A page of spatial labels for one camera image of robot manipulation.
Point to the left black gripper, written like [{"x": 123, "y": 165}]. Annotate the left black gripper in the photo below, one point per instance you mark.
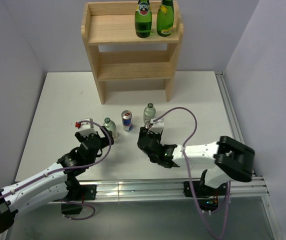
[{"x": 104, "y": 141}]

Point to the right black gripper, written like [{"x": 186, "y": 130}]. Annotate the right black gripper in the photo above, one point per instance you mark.
[{"x": 143, "y": 131}]

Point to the clear bottle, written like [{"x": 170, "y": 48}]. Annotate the clear bottle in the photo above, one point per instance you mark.
[
  {"x": 111, "y": 126},
  {"x": 149, "y": 113}
]

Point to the green bottle red label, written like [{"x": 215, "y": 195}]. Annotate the green bottle red label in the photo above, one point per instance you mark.
[{"x": 143, "y": 19}]

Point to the green bottle yellow label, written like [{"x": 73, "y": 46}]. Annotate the green bottle yellow label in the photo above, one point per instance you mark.
[{"x": 165, "y": 18}]

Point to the silver Red Bull can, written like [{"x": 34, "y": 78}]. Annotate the silver Red Bull can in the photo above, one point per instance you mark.
[{"x": 147, "y": 125}]

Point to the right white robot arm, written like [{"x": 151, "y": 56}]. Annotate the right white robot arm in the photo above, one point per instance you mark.
[{"x": 175, "y": 155}]

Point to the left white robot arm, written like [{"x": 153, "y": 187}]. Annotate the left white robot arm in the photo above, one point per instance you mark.
[{"x": 58, "y": 181}]

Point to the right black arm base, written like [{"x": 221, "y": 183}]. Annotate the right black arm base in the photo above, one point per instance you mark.
[{"x": 207, "y": 197}]

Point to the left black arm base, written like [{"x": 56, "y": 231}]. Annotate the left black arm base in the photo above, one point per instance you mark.
[{"x": 86, "y": 192}]

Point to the wooden two-tier shelf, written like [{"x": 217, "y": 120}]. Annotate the wooden two-tier shelf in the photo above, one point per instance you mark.
[{"x": 116, "y": 53}]

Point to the blue Red Bull can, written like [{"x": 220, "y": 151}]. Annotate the blue Red Bull can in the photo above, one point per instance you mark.
[{"x": 127, "y": 120}]

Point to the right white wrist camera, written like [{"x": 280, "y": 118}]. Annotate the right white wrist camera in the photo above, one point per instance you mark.
[{"x": 156, "y": 126}]

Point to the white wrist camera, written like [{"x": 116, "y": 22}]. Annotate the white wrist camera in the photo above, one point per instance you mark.
[
  {"x": 156, "y": 126},
  {"x": 85, "y": 128}
]

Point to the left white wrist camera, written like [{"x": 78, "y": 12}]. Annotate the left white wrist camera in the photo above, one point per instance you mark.
[{"x": 85, "y": 128}]

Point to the aluminium frame rail front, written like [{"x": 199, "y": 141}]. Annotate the aluminium frame rail front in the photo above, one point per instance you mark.
[{"x": 164, "y": 189}]

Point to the aluminium frame rail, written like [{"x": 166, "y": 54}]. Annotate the aluminium frame rail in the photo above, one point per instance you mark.
[
  {"x": 164, "y": 189},
  {"x": 233, "y": 112}
]

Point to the aluminium frame rail right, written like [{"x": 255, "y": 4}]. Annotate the aluminium frame rail right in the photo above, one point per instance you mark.
[{"x": 233, "y": 112}]

